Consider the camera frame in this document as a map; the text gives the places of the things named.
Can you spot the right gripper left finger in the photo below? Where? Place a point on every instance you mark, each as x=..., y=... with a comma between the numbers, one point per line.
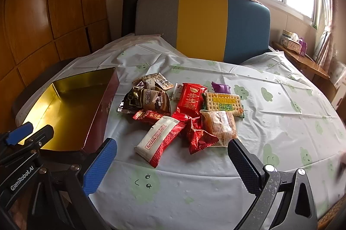
x=85, y=180

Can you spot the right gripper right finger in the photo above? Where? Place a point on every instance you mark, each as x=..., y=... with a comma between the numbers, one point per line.
x=297, y=209

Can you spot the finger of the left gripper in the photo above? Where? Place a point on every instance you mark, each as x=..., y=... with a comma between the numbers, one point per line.
x=14, y=137
x=40, y=135

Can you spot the white red snack packet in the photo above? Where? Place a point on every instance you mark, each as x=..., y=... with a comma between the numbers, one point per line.
x=158, y=138

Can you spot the small red snack packet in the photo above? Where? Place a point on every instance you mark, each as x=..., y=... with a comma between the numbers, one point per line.
x=147, y=116

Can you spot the black brown foil snack bag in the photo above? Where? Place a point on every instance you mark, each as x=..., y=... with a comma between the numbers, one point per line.
x=145, y=99

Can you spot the clear orange pastry packet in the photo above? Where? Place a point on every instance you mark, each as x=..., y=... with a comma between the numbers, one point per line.
x=221, y=124

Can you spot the green cracker packet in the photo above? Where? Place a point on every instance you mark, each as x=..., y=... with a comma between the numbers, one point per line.
x=224, y=102

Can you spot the large red snack packet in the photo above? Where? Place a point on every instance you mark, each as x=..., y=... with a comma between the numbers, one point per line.
x=190, y=102

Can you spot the purple snack packet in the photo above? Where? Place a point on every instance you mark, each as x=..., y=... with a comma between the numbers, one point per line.
x=221, y=88

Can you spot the orange seed packet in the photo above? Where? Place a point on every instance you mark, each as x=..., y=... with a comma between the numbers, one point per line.
x=151, y=81

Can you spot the gold tin box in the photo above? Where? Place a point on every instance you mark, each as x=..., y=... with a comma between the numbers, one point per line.
x=77, y=107

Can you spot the wooden side table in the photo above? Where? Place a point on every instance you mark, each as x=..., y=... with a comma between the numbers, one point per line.
x=311, y=70

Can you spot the purple box on side table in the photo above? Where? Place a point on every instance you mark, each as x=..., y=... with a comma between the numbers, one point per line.
x=303, y=48

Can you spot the tissue box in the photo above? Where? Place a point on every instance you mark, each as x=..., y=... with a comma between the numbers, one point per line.
x=290, y=41

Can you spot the grey yellow blue headboard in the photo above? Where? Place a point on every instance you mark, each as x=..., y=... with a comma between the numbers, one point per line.
x=231, y=31

